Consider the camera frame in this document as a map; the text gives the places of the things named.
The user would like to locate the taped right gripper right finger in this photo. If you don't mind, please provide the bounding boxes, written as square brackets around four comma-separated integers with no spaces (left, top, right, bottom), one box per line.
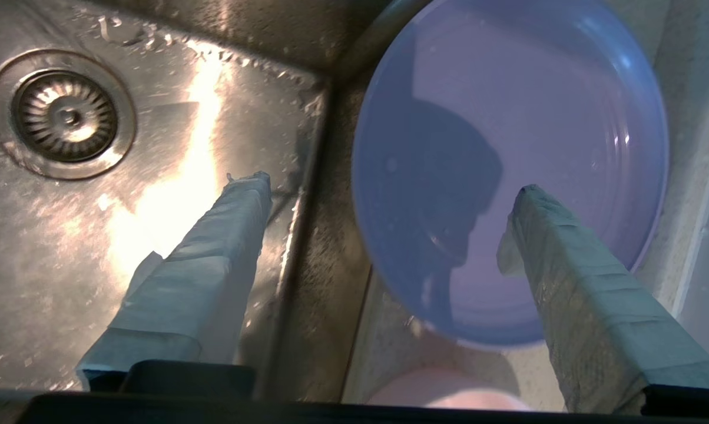
[497,184,709,414]

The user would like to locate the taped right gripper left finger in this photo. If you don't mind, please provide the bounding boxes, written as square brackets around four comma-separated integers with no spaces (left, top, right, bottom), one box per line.
[77,173,273,392]

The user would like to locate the purple plastic plate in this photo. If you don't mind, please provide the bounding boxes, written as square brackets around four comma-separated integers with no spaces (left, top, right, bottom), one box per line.
[352,0,668,348]

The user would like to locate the stainless steel sink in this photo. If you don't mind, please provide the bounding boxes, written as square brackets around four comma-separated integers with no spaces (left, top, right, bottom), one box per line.
[0,0,390,402]

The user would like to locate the round metal drain strainer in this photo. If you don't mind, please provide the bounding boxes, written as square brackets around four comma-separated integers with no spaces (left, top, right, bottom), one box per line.
[0,49,137,180]

